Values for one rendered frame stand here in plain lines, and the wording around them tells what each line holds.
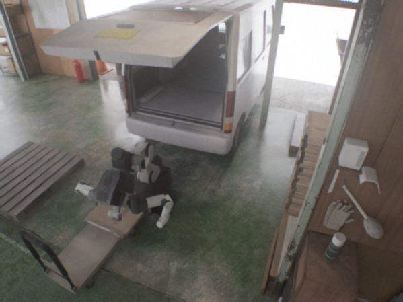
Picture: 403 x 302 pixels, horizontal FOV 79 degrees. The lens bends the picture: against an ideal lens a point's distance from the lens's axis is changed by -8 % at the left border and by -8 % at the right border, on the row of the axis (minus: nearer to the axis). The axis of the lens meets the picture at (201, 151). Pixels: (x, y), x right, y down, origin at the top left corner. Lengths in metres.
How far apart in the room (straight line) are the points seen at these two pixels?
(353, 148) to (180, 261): 1.84
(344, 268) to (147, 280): 1.59
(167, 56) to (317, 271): 1.54
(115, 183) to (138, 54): 1.06
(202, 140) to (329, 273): 2.06
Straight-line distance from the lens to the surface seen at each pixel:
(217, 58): 4.81
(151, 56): 1.80
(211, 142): 3.13
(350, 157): 1.33
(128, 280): 2.58
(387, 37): 1.22
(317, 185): 1.50
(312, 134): 2.37
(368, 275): 2.37
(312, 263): 1.69
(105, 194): 2.31
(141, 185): 3.06
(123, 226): 2.60
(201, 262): 2.58
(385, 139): 1.39
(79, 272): 2.50
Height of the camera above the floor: 2.23
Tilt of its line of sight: 36 degrees down
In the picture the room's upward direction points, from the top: straight up
